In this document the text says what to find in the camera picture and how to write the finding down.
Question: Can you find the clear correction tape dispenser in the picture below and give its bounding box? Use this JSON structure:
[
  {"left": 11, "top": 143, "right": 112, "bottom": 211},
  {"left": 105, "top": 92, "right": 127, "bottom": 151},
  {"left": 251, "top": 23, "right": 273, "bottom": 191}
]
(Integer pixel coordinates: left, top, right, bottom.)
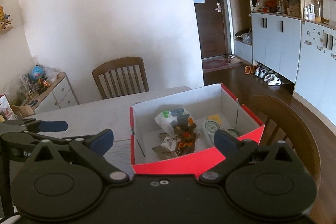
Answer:
[{"left": 201, "top": 119, "right": 221, "bottom": 147}]

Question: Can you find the yellow small box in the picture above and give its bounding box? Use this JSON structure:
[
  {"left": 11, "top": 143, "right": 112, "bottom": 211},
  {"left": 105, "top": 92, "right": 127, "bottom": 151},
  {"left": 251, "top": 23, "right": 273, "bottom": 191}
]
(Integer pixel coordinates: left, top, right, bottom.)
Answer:
[{"left": 207, "top": 114, "right": 222, "bottom": 125}]

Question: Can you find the red orange toy keychain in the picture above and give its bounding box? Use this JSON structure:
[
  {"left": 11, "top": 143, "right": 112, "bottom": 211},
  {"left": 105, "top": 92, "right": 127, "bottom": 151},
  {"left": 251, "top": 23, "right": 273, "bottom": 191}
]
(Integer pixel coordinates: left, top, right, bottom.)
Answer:
[{"left": 176, "top": 140, "right": 195, "bottom": 156}]

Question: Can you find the white tissue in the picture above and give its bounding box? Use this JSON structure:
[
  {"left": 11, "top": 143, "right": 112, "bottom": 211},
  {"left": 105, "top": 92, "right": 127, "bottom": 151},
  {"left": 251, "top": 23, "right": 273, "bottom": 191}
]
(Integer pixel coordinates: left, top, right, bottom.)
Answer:
[{"left": 152, "top": 133, "right": 181, "bottom": 160}]

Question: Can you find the white printed plastic bag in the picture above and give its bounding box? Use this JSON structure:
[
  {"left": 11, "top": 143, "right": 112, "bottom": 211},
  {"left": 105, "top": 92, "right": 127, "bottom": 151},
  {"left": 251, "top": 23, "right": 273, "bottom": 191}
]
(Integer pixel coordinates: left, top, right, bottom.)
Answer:
[{"left": 154, "top": 108, "right": 194, "bottom": 136}]

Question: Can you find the white drawer sideboard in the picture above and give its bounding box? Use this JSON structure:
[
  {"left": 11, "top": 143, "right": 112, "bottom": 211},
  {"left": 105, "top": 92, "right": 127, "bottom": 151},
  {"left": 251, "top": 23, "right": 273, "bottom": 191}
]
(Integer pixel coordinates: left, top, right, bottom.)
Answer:
[{"left": 11, "top": 72, "right": 79, "bottom": 118}]

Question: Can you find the brown wooden chair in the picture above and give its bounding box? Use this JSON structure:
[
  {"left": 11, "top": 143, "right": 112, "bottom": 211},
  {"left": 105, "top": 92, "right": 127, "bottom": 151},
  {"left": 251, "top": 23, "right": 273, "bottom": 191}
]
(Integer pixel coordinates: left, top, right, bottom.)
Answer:
[
  {"left": 92, "top": 57, "right": 149, "bottom": 100},
  {"left": 251, "top": 94, "right": 321, "bottom": 186}
]

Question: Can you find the red white shoebox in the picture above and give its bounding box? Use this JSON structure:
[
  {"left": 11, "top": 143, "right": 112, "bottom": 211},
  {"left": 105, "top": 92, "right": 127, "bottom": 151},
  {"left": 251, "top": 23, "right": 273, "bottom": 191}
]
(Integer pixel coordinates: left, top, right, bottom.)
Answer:
[{"left": 130, "top": 84, "right": 265, "bottom": 176}]

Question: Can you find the red patterned door mat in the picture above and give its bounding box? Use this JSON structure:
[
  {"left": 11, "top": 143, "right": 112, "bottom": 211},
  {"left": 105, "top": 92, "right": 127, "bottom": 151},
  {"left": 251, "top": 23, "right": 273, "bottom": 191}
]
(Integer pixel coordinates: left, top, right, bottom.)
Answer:
[{"left": 202, "top": 56, "right": 242, "bottom": 73}]

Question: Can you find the dark brown entrance door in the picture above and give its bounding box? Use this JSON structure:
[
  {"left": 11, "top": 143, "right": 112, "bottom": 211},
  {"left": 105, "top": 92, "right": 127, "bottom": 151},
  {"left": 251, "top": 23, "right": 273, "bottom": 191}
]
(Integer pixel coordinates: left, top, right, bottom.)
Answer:
[{"left": 194, "top": 0, "right": 227, "bottom": 59}]

